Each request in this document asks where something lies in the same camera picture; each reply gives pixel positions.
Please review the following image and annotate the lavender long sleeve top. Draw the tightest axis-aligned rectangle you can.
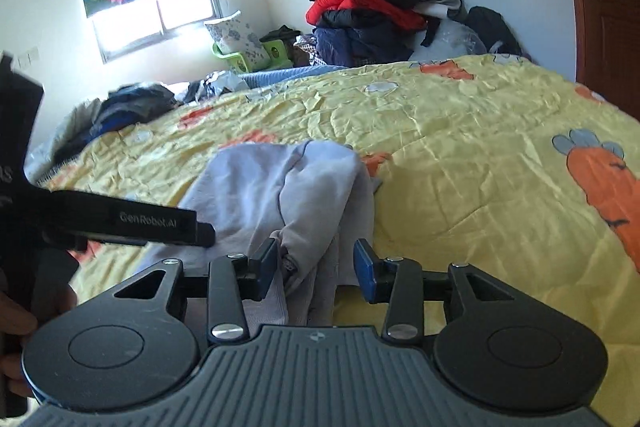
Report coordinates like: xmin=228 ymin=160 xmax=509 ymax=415
xmin=138 ymin=141 xmax=381 ymax=333

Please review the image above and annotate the red and dark clothes pile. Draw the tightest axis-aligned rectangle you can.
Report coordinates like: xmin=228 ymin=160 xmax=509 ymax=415
xmin=294 ymin=0 xmax=487 ymax=67

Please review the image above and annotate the white plastic bag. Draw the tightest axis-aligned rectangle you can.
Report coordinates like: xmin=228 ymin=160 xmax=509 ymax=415
xmin=192 ymin=70 xmax=250 ymax=102

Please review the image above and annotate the black backpack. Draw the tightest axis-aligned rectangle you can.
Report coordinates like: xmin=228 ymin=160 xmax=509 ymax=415
xmin=464 ymin=6 xmax=524 ymax=56

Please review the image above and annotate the light grey text quilt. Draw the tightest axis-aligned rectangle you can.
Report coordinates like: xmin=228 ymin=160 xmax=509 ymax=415
xmin=22 ymin=98 xmax=101 ymax=183

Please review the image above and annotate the window with frame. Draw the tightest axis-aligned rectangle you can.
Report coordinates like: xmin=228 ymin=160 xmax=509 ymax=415
xmin=89 ymin=0 xmax=221 ymax=63

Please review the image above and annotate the white wall switch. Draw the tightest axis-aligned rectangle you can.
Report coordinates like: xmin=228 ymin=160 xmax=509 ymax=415
xmin=16 ymin=46 xmax=40 ymax=70

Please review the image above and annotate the person left hand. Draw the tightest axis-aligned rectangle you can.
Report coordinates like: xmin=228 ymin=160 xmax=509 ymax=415
xmin=1 ymin=293 xmax=38 ymax=398

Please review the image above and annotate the blue knitted blanket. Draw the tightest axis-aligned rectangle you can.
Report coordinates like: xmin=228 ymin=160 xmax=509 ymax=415
xmin=240 ymin=65 xmax=343 ymax=89

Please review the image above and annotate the dark folded clothes stack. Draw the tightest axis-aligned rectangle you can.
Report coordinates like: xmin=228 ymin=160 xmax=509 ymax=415
xmin=53 ymin=82 xmax=177 ymax=165

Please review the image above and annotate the green plastic stool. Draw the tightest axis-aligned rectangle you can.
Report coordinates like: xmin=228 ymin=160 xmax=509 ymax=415
xmin=212 ymin=39 xmax=293 ymax=74

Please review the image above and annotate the floral white pillow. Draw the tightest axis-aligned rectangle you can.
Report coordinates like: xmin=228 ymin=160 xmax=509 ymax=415
xmin=204 ymin=11 xmax=262 ymax=54

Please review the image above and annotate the yellow carrot print quilt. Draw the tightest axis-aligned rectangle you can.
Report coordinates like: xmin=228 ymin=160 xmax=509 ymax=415
xmin=43 ymin=55 xmax=639 ymax=426

